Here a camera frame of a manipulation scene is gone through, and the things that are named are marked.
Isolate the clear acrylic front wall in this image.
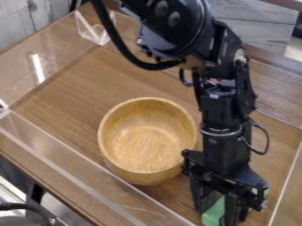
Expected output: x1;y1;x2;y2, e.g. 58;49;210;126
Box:
0;102;197;226

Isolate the black table leg bracket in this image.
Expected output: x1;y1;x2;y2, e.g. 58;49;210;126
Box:
25;183;70;226

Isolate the clear acrylic corner bracket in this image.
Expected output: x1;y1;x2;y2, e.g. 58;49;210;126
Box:
75;10;111;46

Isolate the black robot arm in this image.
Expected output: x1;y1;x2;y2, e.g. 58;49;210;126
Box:
91;0;269;226

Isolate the green rectangular block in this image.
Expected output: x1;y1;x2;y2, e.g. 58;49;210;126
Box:
201;187;270;226

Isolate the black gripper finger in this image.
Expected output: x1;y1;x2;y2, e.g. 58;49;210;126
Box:
190;177;225;214
222;189;269;226

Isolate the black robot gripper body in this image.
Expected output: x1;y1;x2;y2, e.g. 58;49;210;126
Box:
182;131;270;194

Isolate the brown wooden bowl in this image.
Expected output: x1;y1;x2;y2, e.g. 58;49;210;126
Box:
98;97;197;185

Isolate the black cable loop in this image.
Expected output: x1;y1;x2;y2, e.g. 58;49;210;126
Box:
239;118;271;156

